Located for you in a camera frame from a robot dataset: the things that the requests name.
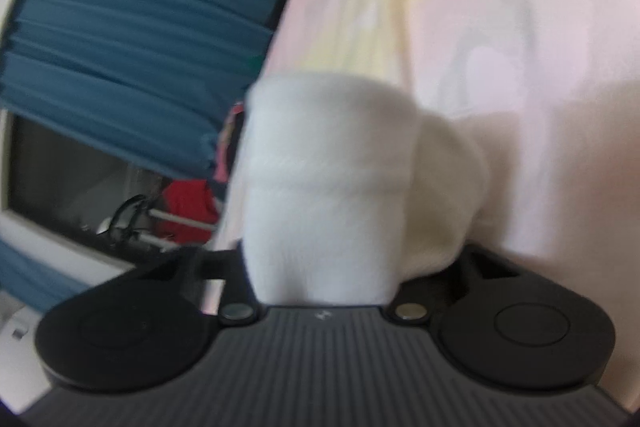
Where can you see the blue curtain right panel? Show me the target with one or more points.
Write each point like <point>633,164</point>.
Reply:
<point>149,81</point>

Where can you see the blue curtain panel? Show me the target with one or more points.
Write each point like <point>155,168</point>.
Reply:
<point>149,81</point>
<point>33,283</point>

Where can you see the pink garment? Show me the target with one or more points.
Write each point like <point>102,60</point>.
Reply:
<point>228,143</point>

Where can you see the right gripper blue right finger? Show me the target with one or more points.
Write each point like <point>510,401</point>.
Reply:
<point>435,293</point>

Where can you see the red garment on rack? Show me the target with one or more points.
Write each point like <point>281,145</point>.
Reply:
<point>190,199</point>

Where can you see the white sweatshirt with striped trim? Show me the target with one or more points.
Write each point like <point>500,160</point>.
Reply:
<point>350,190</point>

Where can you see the dark window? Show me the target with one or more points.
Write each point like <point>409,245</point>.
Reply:
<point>74,190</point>

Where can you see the blue curtain left panel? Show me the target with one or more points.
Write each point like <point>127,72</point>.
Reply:
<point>33,283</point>

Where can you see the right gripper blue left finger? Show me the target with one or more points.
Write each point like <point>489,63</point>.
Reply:
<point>228,291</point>

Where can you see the pastel tie-dye bed sheet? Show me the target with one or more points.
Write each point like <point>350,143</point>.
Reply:
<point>547,90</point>

